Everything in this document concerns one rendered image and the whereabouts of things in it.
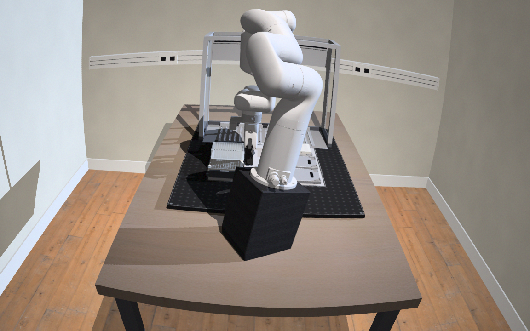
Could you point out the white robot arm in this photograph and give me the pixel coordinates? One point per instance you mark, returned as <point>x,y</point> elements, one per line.
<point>270,53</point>

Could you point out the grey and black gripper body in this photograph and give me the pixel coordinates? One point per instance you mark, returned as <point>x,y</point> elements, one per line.
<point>251,131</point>

